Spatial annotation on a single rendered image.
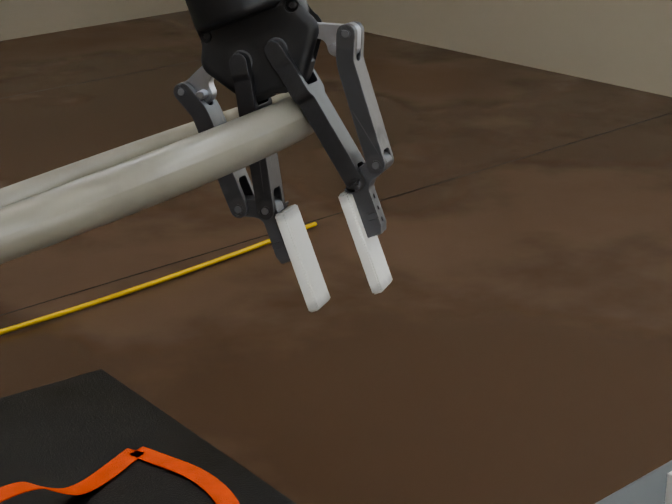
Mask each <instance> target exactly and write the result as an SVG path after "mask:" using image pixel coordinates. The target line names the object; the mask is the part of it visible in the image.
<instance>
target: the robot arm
mask: <svg viewBox="0 0 672 504"><path fill-rule="evenodd" d="M185 1H186V4H187V7H188V10H189V12H190V15H191V18H192V21H193V23H194V26H195V29H196V31H197V33H198V35H199V37H200V40H201V43H202V55H201V63H202V66H201V67H200V68H199V69H198V70H197V71H196V72H195V73H194V74H193V75H192V76H191V77H190V78H189V79H188V80H187V81H184V82H181V83H178V84H177V85H176V86H175V87H174V91H173V92H174V95H175V97H176V99H177V100H178V101H179V102H180V103H181V104H182V106H183V107H184V108H185V109H186V110H187V111H188V113H189V114H190V115H191V116H192V118H193V120H194V123H195V125H196V128H197V130H198V133H201V132H203V131H206V130H208V129H211V128H214V127H216V126H219V125H221V124H224V123H226V122H227V121H226V119H225V116H224V114H223V111H222V109H221V107H220V105H219V103H218V102H217V100H216V99H215V98H216V96H217V90H216V88H215V85H214V79H216V80H217V81H218V82H220V83H221V84H222V85H224V86H225V87H226V88H228V89H229V90H231V91H232V92H233V93H235V94H236V100H237V107H238V113H239V117H241V116H244V115H246V114H249V113H251V112H253V111H256V110H258V109H261V108H263V107H265V106H268V105H270V104H272V99H271V97H273V96H275V95H276V94H278V93H287V92H289V94H290V96H291V97H292V99H293V100H294V102H295V103H296V104H298V105H299V106H300V108H301V109H302V111H303V113H304V115H305V116H306V118H307V120H308V121H309V123H310V125H311V127H312V128H313V130H314V132H315V134H316V135H317V137H318V139H319V140H320V142H321V144H322V146H323V147H324V149H325V151H326V152H327V154H328V156H329V158H330V159H331V161H332V163H333V164H334V166H335V168H336V170H337V171H338V173H339V175H340V176H341V178H342V180H343V182H344V183H345V185H346V188H345V189H344V190H345V191H344V192H342V193H341V194H340V195H339V197H338V198H339V201H340V204H341V207H342V209H343V212H344V215H345V218H346V221H347V223H348V226H349V229H350V232H351V235H352V238H353V240H354V243H355V246H356V249H357V252H358V255H359V257H360V260H361V263H362V266H363V269H364V271H365V274H366V277H367V280H368V283H369V286H370V288H371V291H372V293H374V294H378V293H381V292H383V290H384V289H385V288H386V287H387V286H388V285H389V284H390V283H391V282H392V280H393V279H392V276H391V273H390V270H389V267H388V265H387V262H386V259H385V256H384V253H383V250H382V248H381V245H380V242H379V239H378V236H377V235H379V234H382V233H383V232H384V231H385V230H386V223H387V221H386V218H385V216H384V213H383V210H382V208H381V204H380V201H379V198H378V196H377V193H376V190H375V186H374V183H375V180H376V178H377V177H378V176H379V175H380V174H381V173H383V172H384V171H385V170H386V169H388V168H389V167H390V166H391V165H392V164H393V162H394V156H393V153H392V150H391V146H390V143H389V140H388V136H387V133H386V130H385V126H384V123H383V120H382V116H381V113H380V110H379V107H378V103H377V100H376V97H375V93H374V90H373V87H372V83H371V80H370V77H369V73H368V70H367V67H366V64H365V60H364V57H363V53H364V27H363V25H362V24H361V23H360V22H358V21H352V22H349V23H346V24H341V23H326V22H322V20H321V19H320V17H319V16H318V15H317V14H316V13H315V12H314V11H313V10H312V9H311V8H310V6H309V5H308V3H307V0H185ZM321 40H323V41H324V42H325V43H326V45H327V49H328V52H329V53H330V54H331V55H332V56H335V57H336V63H337V69H338V73H339V76H340V79H341V83H342V86H343V89H344V92H345V96H346V99H347V102H348V106H349V109H350V112H351V115H352V119H353V122H354V125H355V128H356V132H357V135H358V138H359V141H360V145H361V148H362V151H363V155H364V158H365V160H364V158H363V157H362V155H361V153H360V151H359V150H358V148H357V146H356V144H355V143H354V141H353V139H352V138H351V136H350V134H349V132H348V131H347V129H346V127H345V126H344V124H343V122H342V120H341V119H340V117H339V115H338V113H337V112H336V110H335V108H334V107H333V105H332V103H331V101H330V100H329V98H328V96H327V95H326V93H325V88H324V85H323V83H322V81H321V79H320V78H319V76H318V74H317V73H316V71H315V69H314V65H315V61H316V57H317V53H318V50H319V46H320V42H321ZM365 161H366V162H365ZM250 171H251V177H252V183H253V186H252V183H251V181H250V178H249V176H248V173H247V171H246V168H242V169H240V170H238V171H236V172H233V173H231V174H229V175H226V176H224V177H222V178H219V179H217V180H218V182H219V184H220V187H221V189H222V192H223V194H224V197H225V199H226V202H227V204H228V207H229V209H230V212H231V213H232V215H233V216H234V217H236V218H242V217H255V218H258V219H260V220H261V221H262V222H263V223H264V225H265V227H266V230H267V233H268V236H269V238H270V241H271V244H272V247H273V249H274V252H275V255H276V258H277V259H278V260H279V261H280V263H281V264H283V263H287V262H290V261H291V263H292V266H293V269H294V272H295V274H296V277H297V280H298V283H299V285H300V288H301V291H302V294H303V297H304V299H305V302H306V305H307V308H308V310H309V311H311V312H315V311H318V310H319V309H320V308H321V307H322V306H323V305H324V304H326V303H327V302H328V301H329V300H330V298H331V297H330V295H329V292H328V289H327V286H326V283H325V281H324V278H323V275H322V272H321V269H320V267H319V264H318V261H317V258H316V255H315V253H314V250H313V247H312V244H311V241H310V239H309V236H308V233H307V230H306V227H305V225H304V222H303V219H302V216H301V213H300V211H299V208H298V205H296V204H294V205H291V206H288V202H289V201H286V202H285V199H284V192H283V186H282V179H281V173H280V167H279V160H278V154H277V153H275V154H273V155H271V156H269V157H267V158H264V159H262V160H260V161H258V162H256V163H253V164H251V165H250ZM287 206H288V207H287ZM286 207H287V208H286Z"/></svg>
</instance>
